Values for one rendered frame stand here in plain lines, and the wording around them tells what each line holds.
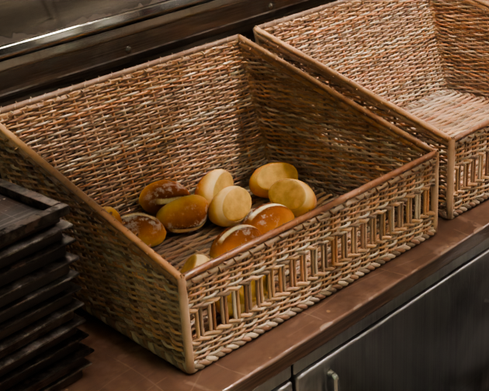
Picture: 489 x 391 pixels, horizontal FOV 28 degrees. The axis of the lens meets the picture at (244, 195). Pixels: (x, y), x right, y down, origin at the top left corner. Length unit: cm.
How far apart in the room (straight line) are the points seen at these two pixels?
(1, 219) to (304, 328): 46
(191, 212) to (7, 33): 42
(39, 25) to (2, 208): 42
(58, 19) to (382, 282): 67
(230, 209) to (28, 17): 46
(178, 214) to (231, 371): 40
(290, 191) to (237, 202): 10
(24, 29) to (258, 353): 63
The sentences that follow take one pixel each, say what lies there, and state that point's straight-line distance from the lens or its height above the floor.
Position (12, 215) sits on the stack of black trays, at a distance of 127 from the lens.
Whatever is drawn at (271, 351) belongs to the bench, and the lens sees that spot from 137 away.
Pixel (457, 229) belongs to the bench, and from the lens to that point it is 169.
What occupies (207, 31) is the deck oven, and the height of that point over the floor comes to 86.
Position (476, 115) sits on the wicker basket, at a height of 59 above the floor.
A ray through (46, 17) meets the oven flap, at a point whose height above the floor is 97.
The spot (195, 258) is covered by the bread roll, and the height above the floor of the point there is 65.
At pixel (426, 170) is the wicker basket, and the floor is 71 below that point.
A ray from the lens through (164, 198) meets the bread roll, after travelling 168.
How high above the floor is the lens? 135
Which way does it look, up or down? 25 degrees down
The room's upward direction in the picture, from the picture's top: 4 degrees counter-clockwise
